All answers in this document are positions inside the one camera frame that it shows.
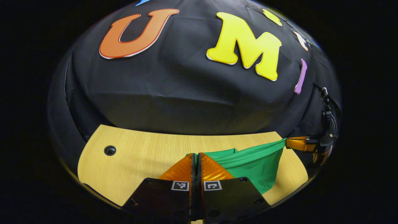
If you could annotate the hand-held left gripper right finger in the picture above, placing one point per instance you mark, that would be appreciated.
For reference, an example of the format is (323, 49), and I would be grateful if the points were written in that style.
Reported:
(230, 199)

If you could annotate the black backdrop cloth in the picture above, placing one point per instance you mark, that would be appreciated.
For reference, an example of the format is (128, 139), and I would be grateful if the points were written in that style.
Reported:
(174, 93)

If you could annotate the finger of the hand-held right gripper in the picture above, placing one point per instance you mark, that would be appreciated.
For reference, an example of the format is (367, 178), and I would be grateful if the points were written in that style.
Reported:
(298, 144)

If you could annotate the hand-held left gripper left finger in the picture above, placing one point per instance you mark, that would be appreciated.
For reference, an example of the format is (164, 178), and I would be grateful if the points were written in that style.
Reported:
(164, 199)

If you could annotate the green T-shirt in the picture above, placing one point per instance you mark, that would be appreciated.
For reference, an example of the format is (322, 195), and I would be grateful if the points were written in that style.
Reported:
(255, 168)

